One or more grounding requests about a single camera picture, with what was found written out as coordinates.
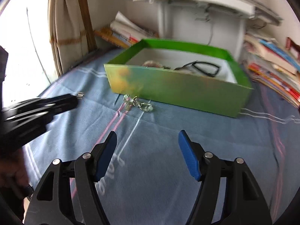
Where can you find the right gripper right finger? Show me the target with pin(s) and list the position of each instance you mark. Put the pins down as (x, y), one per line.
(228, 193)

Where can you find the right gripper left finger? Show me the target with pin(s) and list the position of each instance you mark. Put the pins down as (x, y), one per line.
(51, 202)

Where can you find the silver chain jewelry cluster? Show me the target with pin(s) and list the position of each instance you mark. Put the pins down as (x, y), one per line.
(135, 102)

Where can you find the green jewelry box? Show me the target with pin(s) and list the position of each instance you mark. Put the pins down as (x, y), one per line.
(225, 94)

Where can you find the left human hand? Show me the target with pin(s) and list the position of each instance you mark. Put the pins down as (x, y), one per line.
(14, 166)

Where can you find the blue striped bedsheet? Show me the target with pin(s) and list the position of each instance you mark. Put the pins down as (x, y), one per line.
(147, 181)

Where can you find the beige curtain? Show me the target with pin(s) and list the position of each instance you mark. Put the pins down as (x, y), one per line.
(71, 33)

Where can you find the left stack of books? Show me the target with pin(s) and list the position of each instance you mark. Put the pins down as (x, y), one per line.
(124, 33)

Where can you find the stack of books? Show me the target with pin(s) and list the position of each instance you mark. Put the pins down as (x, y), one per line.
(271, 65)
(124, 33)

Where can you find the right stack of books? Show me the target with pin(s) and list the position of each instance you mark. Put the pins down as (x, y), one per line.
(271, 65)

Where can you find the dark wooden headboard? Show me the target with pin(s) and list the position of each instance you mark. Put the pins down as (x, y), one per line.
(293, 48)

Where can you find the white bedside desk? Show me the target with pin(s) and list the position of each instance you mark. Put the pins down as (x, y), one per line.
(220, 23)

